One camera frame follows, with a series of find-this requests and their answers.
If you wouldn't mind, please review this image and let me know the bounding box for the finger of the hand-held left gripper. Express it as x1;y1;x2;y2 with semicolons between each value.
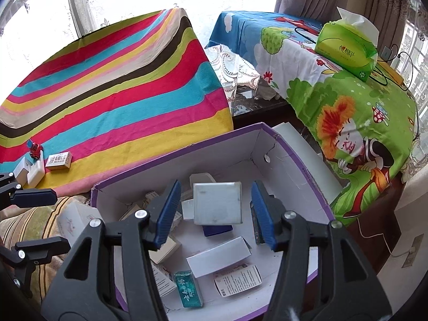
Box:
0;236;72;277
0;171;58;208

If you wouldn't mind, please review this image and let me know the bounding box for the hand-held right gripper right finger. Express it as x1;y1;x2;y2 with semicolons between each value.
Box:
251;181;392;321

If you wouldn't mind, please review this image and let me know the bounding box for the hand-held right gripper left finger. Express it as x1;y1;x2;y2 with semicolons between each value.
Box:
40;179;183;321

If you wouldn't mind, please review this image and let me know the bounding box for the grey square box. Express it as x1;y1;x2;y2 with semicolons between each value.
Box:
193;181;243;226

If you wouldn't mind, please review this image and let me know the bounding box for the purple-rimmed cardboard box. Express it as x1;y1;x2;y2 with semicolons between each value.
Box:
90;122;335;321

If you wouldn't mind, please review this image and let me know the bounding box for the striped cushion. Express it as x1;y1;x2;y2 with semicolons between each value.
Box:
0;195;96;296

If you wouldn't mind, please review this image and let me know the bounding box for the plain white box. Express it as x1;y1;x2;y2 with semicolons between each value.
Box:
26;159;46;188
13;157;29;187

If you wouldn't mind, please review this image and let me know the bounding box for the beige small box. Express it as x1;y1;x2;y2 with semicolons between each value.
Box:
148;233;182;265

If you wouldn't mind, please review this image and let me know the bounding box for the small box with printed label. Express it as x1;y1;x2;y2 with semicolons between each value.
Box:
45;152;73;170

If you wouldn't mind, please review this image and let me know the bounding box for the white box with red print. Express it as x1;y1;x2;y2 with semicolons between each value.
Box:
56;196;103;245

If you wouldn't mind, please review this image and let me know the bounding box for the red toy car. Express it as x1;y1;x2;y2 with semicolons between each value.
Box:
28;141;44;159

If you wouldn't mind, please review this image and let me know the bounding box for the navy blue small box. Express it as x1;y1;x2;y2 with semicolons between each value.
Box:
202;224;234;238

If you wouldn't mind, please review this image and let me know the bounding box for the white translucent container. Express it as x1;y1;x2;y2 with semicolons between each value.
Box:
189;173;215;189

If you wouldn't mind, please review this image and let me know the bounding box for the long white box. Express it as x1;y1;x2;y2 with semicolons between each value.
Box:
186;236;252;278

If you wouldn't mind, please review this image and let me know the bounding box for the white printed medicine box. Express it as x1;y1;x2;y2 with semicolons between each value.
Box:
150;261;178;297

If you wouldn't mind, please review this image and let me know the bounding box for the teal small box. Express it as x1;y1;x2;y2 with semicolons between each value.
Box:
173;270;204;308

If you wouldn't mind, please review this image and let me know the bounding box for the dark glossy table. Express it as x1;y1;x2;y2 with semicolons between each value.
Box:
230;85;303;132

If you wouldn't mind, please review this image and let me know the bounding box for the striped colourful blanket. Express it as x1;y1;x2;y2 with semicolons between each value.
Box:
0;8;234;198

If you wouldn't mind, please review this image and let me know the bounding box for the cartoon printed cloth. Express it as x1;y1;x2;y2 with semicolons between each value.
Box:
204;10;421;219

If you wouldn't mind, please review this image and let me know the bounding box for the white lace tablecloth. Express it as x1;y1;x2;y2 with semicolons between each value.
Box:
204;43;261;108

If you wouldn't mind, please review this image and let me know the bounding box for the floor socket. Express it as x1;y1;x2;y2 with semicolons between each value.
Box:
400;235;425;269

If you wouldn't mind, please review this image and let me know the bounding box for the green tissue pack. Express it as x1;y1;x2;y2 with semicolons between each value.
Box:
314;6;380;83

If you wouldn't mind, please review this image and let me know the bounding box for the white cable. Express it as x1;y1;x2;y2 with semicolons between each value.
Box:
354;219;417;259

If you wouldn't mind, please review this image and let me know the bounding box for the black cable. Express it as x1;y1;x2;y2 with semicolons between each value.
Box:
369;51;420;91

